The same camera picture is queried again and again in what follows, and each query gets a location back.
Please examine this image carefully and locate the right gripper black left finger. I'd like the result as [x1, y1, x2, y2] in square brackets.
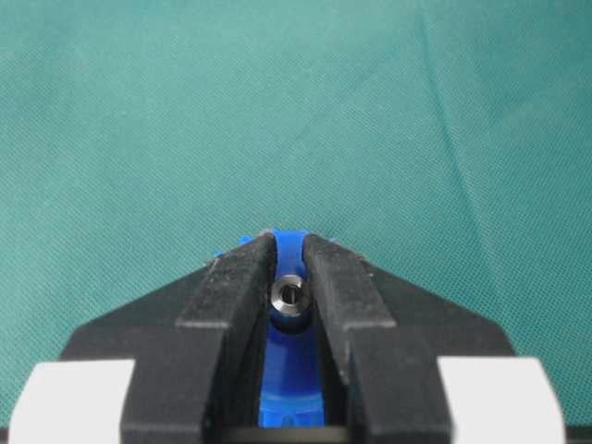
[8, 233, 276, 443]

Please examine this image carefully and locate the green table cloth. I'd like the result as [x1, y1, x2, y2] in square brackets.
[1, 1, 591, 425]

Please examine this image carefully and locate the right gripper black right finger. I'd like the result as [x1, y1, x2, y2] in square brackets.
[302, 234, 565, 443]

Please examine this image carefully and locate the silver metal shaft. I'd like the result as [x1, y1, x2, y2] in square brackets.
[270, 275, 312, 317]

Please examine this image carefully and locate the blue plastic small gear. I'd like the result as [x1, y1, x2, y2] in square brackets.
[214, 225, 343, 429]

